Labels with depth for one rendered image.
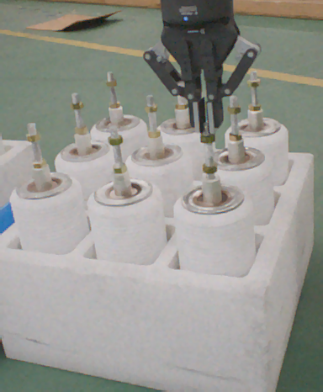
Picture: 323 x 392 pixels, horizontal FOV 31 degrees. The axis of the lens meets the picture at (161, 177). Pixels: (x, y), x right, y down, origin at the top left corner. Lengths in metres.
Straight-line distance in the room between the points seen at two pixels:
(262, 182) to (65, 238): 0.27
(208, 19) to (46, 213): 0.33
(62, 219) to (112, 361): 0.20
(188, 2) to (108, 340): 0.44
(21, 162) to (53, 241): 0.39
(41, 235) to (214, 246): 0.24
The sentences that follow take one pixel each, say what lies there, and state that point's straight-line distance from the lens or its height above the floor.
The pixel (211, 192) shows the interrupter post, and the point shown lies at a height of 0.27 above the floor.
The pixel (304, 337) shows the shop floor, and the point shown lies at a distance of 0.87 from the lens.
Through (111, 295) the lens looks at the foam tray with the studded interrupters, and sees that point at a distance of 0.73.
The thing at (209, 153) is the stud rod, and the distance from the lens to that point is 0.66.
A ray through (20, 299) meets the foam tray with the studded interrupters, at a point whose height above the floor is 0.12.
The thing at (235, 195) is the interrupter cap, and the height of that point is 0.25.
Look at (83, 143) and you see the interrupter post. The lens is 0.87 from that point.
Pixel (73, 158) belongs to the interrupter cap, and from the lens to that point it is 0.86.
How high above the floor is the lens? 0.57
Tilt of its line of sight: 25 degrees down
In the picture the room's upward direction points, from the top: 7 degrees counter-clockwise
